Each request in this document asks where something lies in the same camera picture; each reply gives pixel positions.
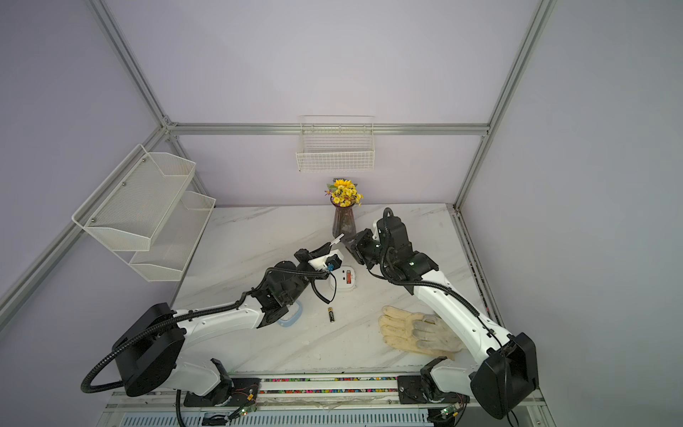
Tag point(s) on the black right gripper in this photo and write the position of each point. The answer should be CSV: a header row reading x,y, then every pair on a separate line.
x,y
358,248

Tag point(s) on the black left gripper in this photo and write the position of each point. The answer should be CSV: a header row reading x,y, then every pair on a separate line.
x,y
304,256

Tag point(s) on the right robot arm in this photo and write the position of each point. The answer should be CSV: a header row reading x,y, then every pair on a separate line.
x,y
472,355

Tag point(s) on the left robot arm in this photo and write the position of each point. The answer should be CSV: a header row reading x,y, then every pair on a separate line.
x,y
156,346

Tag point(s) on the light blue alarm clock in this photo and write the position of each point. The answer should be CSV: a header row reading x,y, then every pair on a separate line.
x,y
293,314

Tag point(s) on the dark glass vase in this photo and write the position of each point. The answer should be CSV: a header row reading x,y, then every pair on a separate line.
x,y
344,224

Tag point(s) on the yellow flower bouquet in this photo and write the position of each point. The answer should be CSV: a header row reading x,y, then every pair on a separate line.
x,y
344,193

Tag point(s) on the cream work glove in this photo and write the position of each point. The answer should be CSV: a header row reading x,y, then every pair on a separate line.
x,y
419,333

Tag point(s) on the white two-tier mesh shelf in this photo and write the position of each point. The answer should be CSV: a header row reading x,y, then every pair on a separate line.
x,y
147,214

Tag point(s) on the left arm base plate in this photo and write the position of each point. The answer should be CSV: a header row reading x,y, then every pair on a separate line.
x,y
233,393

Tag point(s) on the white wire wall basket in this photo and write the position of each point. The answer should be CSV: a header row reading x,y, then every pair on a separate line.
x,y
336,144

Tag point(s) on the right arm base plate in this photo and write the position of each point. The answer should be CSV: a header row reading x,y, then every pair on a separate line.
x,y
416,389

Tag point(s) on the aluminium front rail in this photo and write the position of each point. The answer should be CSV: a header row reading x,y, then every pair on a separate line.
x,y
316,400

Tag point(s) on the aluminium frame profile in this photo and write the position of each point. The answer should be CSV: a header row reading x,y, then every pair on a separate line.
x,y
189,146

